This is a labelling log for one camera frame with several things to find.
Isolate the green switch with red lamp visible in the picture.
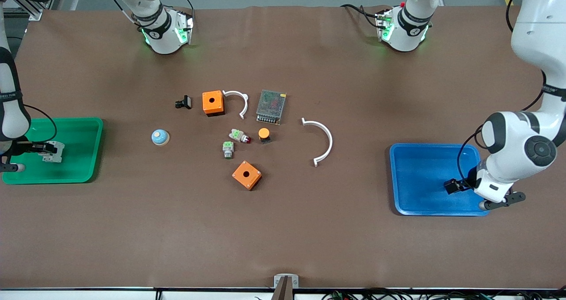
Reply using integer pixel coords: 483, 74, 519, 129
229, 129, 252, 144

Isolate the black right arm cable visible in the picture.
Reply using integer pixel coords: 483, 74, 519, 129
23, 104, 58, 144

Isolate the green plastic tray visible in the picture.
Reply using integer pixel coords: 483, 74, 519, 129
2, 117, 104, 185

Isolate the brown table mat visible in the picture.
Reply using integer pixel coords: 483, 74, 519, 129
0, 5, 566, 290

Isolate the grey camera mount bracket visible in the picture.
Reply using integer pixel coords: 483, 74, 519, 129
273, 274, 299, 300

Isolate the aluminium frame profile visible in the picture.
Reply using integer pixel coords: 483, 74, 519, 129
2, 0, 67, 21

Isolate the metal mesh power supply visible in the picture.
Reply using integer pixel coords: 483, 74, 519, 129
256, 89, 287, 125

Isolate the large white curved clamp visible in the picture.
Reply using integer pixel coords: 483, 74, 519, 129
302, 118, 333, 167

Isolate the orange button box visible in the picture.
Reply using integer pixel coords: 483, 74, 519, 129
202, 91, 225, 117
232, 160, 262, 191

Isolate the white red circuit breaker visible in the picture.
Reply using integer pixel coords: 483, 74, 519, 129
42, 141, 65, 163

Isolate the blue plastic tray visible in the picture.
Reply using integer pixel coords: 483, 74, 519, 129
390, 144, 491, 216

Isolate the small white curved clamp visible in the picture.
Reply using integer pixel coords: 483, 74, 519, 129
222, 90, 249, 120

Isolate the black left base cable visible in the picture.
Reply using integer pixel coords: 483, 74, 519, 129
340, 4, 383, 29

